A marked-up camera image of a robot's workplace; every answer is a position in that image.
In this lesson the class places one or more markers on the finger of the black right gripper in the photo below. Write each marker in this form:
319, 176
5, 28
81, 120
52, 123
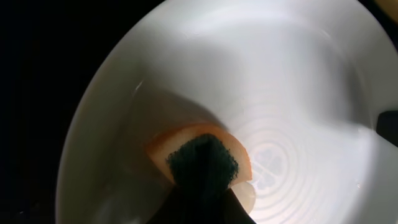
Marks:
387, 126

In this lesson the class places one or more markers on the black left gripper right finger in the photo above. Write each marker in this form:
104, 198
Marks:
225, 208

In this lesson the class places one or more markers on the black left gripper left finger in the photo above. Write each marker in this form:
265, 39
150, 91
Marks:
178, 208

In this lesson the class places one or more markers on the green and yellow sponge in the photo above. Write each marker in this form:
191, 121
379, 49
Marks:
202, 159

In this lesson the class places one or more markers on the light green plate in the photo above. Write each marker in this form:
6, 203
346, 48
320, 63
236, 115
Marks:
299, 83

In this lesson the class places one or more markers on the round black tray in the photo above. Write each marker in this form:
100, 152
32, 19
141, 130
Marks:
50, 51

